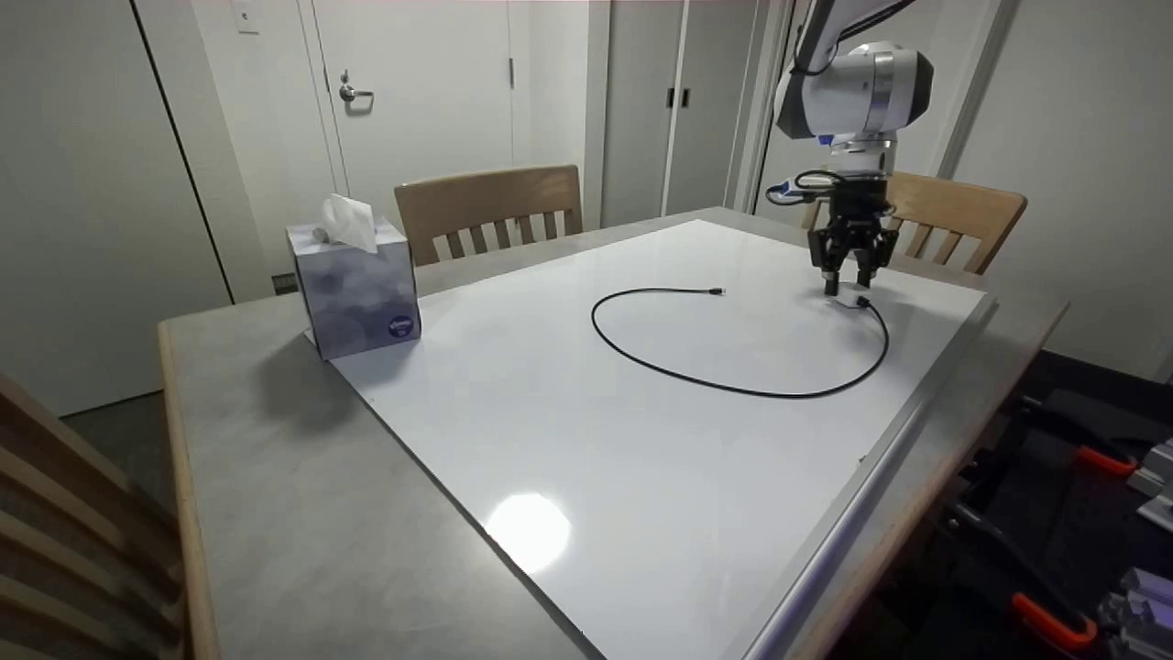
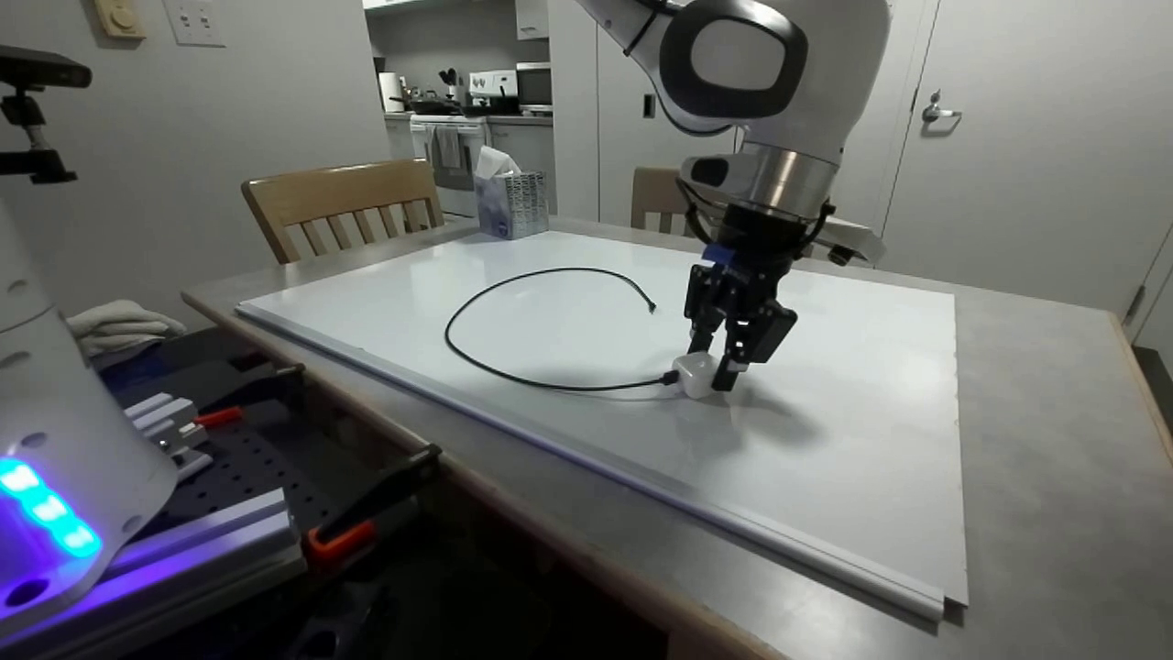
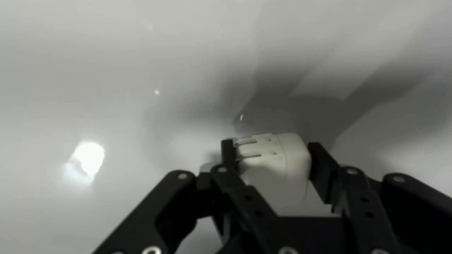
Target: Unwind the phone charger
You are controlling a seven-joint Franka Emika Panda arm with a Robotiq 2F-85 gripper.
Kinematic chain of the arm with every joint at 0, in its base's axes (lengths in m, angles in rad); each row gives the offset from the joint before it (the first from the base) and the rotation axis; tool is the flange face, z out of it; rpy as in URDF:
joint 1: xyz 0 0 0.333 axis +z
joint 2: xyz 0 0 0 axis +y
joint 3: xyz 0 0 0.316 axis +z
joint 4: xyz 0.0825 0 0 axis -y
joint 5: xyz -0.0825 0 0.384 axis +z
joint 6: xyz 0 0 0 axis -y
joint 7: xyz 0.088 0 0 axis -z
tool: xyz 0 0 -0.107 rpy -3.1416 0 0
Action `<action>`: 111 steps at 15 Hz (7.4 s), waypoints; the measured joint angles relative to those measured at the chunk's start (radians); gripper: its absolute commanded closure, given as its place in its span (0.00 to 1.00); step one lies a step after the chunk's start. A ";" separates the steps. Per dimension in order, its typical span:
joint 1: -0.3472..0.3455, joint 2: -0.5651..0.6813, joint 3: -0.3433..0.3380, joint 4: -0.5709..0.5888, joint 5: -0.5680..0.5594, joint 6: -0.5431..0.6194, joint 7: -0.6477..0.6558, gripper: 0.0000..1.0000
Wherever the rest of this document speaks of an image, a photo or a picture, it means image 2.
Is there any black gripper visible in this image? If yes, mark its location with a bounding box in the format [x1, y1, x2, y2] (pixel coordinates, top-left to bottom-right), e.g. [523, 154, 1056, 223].
[678, 203, 819, 401]

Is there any white charger plug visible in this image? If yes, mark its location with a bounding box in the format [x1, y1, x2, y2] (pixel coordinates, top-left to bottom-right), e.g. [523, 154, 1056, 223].
[674, 347, 729, 404]

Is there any black charger cable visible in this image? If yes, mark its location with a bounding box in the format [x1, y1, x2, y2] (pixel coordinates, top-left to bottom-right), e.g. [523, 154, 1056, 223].
[441, 261, 684, 396]

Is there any white robot base blue light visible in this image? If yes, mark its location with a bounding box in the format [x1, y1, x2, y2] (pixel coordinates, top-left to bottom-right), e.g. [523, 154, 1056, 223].
[0, 199, 187, 616]

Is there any wooden slat back chair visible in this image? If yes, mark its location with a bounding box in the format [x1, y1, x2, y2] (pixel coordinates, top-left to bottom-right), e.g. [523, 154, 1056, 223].
[238, 154, 451, 272]
[625, 164, 712, 242]

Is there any large white board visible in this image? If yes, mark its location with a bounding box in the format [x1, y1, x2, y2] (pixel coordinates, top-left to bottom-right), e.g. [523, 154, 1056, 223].
[234, 226, 976, 629]

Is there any plain white door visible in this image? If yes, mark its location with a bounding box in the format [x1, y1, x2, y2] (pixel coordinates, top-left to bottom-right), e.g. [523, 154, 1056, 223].
[594, 0, 738, 232]

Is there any blue tissue box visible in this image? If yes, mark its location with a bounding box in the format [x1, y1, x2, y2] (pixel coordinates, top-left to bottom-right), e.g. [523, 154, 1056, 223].
[470, 144, 552, 242]

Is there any white kitchen stove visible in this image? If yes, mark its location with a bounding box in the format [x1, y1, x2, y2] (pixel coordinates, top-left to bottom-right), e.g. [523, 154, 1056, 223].
[402, 107, 494, 193]

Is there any white microwave oven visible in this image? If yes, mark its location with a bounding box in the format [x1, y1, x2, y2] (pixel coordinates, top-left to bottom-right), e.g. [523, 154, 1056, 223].
[467, 66, 523, 107]

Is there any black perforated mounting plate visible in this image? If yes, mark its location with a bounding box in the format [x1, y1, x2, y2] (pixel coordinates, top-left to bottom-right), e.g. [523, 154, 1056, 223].
[94, 324, 431, 542]

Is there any white bundled cloth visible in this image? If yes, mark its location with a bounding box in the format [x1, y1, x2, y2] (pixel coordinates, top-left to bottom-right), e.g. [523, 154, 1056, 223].
[62, 296, 189, 365]

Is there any round beige thermostat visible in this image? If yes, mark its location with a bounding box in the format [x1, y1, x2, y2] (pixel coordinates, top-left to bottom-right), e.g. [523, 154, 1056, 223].
[82, 0, 153, 51]

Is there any silver door lever handle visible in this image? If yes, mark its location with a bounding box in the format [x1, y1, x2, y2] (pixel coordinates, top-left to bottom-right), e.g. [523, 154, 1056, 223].
[918, 89, 968, 140]

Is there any black clamp orange handle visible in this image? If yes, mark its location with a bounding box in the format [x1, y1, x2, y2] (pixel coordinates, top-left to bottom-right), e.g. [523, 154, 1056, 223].
[181, 404, 249, 436]
[302, 445, 443, 580]

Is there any aluminium extrusion rail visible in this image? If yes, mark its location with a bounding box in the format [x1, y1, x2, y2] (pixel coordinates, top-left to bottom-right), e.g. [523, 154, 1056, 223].
[0, 484, 305, 654]

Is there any white wall outlet plate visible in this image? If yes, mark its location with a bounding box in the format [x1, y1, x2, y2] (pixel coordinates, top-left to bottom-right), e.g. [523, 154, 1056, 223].
[166, 0, 231, 51]

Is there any black camera on stand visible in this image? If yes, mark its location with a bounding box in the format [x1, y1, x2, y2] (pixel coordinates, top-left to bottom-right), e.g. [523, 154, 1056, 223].
[0, 44, 94, 186]

